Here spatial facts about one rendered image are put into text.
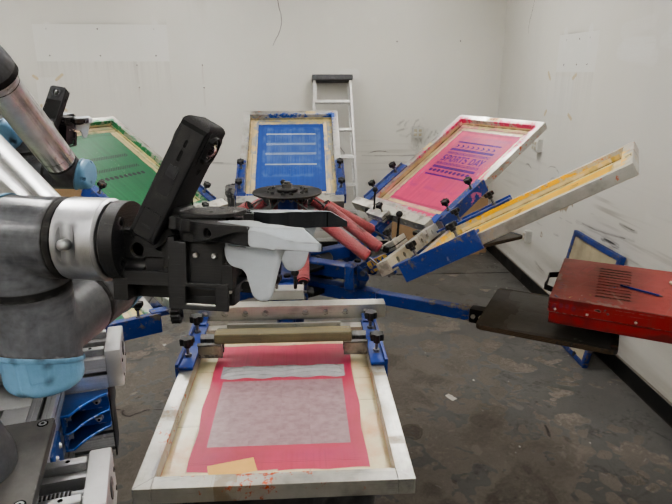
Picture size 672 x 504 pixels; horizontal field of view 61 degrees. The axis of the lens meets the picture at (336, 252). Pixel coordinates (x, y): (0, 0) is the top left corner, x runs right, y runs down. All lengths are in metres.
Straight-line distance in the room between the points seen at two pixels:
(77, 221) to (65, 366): 0.16
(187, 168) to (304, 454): 1.01
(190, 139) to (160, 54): 5.38
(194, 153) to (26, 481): 0.60
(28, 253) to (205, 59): 5.28
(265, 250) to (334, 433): 1.07
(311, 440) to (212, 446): 0.23
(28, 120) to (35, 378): 0.88
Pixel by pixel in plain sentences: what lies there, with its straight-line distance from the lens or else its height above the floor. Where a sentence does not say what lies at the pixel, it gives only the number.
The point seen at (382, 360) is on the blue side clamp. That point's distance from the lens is 1.70.
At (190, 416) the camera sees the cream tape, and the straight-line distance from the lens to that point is 1.58.
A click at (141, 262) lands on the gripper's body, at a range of 0.53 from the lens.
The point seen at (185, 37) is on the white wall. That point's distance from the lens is 5.82.
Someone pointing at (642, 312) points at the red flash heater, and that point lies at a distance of 1.98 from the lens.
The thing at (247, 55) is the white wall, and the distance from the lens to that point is 5.74.
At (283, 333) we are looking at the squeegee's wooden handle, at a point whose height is 1.06.
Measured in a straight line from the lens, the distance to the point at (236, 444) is 1.46.
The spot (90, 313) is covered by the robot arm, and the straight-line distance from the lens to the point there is 0.64.
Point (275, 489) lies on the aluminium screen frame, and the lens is 1.29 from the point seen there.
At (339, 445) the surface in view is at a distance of 1.44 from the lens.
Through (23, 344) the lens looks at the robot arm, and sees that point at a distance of 0.60.
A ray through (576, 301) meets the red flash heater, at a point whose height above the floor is 1.10.
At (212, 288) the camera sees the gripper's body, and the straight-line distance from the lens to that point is 0.49.
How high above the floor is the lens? 1.80
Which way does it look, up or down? 18 degrees down
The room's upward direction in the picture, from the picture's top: straight up
